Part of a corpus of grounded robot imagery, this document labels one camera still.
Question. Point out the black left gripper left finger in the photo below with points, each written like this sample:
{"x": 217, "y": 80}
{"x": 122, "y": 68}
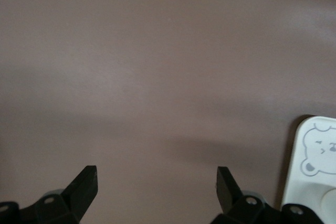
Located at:
{"x": 78, "y": 195}

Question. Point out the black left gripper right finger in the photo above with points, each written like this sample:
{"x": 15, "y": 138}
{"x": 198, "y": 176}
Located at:
{"x": 228, "y": 197}

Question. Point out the white plastic cup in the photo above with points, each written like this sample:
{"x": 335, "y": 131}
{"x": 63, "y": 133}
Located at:
{"x": 330, "y": 200}

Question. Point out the white tray with bear print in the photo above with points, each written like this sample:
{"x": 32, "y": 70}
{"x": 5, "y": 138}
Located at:
{"x": 299, "y": 187}

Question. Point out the brown table cover sheet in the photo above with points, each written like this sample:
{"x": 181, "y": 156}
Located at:
{"x": 157, "y": 51}

